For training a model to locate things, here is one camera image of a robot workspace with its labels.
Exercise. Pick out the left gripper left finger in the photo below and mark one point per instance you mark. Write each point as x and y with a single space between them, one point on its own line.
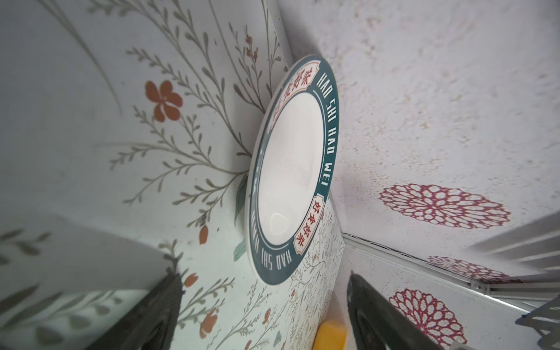
150 324

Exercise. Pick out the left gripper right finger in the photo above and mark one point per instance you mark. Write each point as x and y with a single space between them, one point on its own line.
377 324

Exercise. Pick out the green rim plate back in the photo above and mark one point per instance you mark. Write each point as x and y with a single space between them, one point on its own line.
292 169

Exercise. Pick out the yellow plastic bin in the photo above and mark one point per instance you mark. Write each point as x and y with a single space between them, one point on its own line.
331 335

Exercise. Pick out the floral patterned table mat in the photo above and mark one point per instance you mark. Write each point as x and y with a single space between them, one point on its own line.
127 132

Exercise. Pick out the dark grey wall shelf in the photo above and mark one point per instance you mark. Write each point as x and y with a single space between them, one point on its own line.
545 321

